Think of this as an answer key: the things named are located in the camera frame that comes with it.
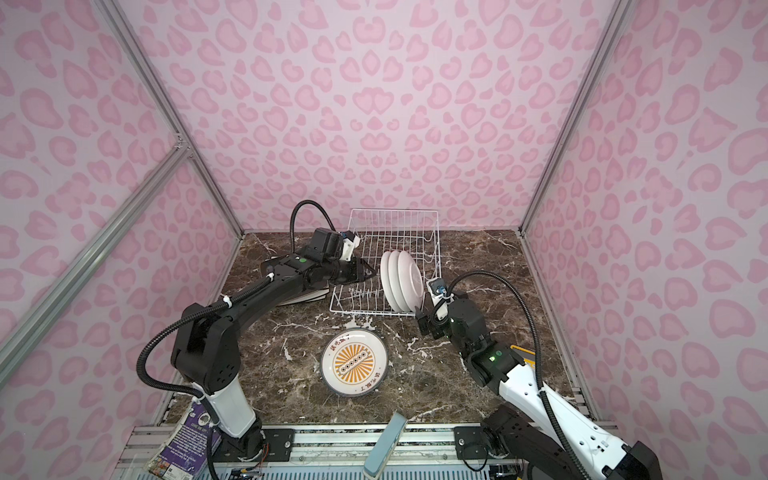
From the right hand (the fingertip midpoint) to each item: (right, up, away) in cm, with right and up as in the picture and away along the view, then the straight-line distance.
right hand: (433, 298), depth 77 cm
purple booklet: (-59, -36, -7) cm, 70 cm away
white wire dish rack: (-15, +21, +40) cm, 47 cm away
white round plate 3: (-5, +4, +11) cm, 13 cm away
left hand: (-16, +7, +9) cm, 19 cm away
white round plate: (-22, -20, +9) cm, 31 cm away
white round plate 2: (-10, +7, +9) cm, 16 cm away
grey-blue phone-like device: (-12, -34, -7) cm, 37 cm away
